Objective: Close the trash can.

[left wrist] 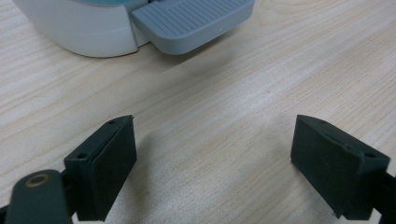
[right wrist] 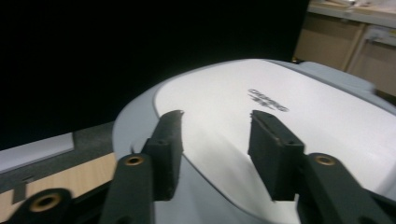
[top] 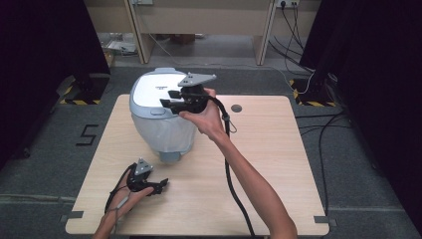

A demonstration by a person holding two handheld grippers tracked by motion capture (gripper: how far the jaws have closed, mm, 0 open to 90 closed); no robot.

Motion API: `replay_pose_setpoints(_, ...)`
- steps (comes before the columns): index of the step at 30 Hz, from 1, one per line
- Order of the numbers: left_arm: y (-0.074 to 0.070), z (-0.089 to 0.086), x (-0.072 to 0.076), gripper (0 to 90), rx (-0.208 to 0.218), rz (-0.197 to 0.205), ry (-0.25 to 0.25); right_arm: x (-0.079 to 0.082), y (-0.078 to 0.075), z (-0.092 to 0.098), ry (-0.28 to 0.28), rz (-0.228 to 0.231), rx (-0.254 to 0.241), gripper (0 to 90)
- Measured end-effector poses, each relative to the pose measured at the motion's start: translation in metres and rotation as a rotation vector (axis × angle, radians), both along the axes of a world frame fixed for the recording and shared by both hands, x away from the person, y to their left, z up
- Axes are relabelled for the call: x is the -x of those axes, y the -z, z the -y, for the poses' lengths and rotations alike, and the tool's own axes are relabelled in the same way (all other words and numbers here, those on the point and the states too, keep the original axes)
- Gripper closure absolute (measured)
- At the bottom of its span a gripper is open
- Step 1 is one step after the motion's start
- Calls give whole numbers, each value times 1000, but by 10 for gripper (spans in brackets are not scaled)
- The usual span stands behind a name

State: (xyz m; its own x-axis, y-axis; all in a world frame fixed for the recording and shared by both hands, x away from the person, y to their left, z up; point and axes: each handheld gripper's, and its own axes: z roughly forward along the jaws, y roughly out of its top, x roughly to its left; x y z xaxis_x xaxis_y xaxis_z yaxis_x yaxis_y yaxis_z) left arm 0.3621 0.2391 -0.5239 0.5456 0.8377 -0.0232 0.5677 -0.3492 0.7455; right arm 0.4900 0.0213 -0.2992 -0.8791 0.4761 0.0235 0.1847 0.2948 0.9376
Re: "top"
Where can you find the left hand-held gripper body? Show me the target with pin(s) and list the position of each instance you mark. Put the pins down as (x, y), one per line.
(139, 181)

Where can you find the gray table corner bracket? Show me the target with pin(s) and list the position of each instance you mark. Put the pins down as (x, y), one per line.
(71, 215)
(325, 220)

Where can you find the white lidded trash can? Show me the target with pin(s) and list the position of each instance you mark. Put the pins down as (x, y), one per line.
(159, 129)

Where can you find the person's left hand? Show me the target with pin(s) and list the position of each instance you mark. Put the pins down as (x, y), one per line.
(124, 199)

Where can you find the white wall power socket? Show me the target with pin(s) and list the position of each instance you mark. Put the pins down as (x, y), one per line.
(287, 3)

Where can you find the stand base with hazard tape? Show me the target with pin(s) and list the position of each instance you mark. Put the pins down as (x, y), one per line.
(312, 94)
(89, 91)

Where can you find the clutter of boxes under desk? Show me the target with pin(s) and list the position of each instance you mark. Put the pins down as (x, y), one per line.
(117, 45)

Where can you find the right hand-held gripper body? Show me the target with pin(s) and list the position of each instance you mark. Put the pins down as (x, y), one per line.
(192, 99)

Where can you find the round gray table grommet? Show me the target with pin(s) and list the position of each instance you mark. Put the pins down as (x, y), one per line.
(236, 108)

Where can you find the black curtain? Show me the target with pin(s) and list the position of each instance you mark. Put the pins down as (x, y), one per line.
(375, 83)
(36, 66)

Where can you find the beige wooden desk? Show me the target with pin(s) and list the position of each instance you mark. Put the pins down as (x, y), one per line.
(202, 16)

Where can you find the person's right hand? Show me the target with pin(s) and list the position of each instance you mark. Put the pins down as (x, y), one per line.
(207, 121)

